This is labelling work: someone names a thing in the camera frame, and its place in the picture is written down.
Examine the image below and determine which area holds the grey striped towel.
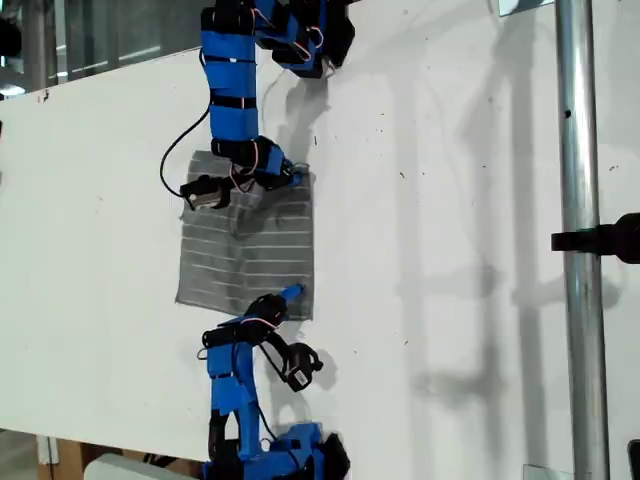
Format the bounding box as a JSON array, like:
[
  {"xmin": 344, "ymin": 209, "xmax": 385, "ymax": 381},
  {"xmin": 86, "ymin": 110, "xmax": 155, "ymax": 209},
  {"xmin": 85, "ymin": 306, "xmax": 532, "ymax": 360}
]
[{"xmin": 174, "ymin": 149, "xmax": 316, "ymax": 322}]

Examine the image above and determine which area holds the white box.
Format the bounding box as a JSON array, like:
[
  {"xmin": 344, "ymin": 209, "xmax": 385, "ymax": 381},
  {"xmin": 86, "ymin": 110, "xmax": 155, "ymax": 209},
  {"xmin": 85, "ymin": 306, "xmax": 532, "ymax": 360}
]
[{"xmin": 83, "ymin": 452, "xmax": 204, "ymax": 480}]

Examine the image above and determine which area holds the black round object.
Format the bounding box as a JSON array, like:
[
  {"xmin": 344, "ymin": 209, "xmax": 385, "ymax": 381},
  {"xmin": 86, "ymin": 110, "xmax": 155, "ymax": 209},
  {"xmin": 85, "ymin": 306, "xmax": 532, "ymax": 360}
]
[{"xmin": 0, "ymin": 17, "xmax": 24, "ymax": 57}]

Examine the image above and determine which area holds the arm red white wire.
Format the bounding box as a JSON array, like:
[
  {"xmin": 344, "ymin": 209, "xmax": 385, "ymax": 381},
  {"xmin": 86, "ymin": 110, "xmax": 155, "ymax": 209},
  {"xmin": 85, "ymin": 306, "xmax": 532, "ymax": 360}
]
[
  {"xmin": 239, "ymin": 313, "xmax": 279, "ymax": 332},
  {"xmin": 228, "ymin": 137, "xmax": 262, "ymax": 194}
]

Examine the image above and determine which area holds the camera black stalk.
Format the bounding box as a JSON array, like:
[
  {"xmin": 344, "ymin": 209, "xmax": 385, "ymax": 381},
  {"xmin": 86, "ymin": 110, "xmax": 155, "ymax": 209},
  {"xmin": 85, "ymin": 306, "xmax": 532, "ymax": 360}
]
[{"xmin": 264, "ymin": 333, "xmax": 301, "ymax": 352}]

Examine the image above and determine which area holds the camera black cable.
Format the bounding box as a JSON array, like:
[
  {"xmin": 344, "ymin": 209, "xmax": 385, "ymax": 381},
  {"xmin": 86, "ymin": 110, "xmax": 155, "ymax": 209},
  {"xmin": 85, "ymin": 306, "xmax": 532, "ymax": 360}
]
[
  {"xmin": 252, "ymin": 344, "xmax": 291, "ymax": 382},
  {"xmin": 158, "ymin": 107, "xmax": 212, "ymax": 197}
]

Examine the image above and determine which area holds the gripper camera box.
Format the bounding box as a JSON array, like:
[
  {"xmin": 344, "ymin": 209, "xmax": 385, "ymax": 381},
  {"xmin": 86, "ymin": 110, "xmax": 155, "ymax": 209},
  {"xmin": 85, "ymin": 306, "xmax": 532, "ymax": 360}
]
[
  {"xmin": 280, "ymin": 342, "xmax": 324, "ymax": 394},
  {"xmin": 178, "ymin": 173, "xmax": 231, "ymax": 212}
]

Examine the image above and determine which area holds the metal bracket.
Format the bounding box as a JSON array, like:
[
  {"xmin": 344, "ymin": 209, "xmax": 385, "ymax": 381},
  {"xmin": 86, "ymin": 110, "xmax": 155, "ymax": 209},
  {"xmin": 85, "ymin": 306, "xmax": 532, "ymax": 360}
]
[{"xmin": 497, "ymin": 0, "xmax": 556, "ymax": 17}]

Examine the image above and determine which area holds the steel post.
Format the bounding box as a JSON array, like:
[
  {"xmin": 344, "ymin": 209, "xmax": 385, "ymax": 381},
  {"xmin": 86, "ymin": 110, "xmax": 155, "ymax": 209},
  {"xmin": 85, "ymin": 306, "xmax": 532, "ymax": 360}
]
[{"xmin": 553, "ymin": 0, "xmax": 612, "ymax": 480}]

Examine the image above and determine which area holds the black post clamp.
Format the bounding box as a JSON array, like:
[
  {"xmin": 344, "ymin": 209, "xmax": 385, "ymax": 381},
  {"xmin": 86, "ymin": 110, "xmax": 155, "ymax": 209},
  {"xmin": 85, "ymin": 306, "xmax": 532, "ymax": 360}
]
[{"xmin": 549, "ymin": 212, "xmax": 640, "ymax": 265}]

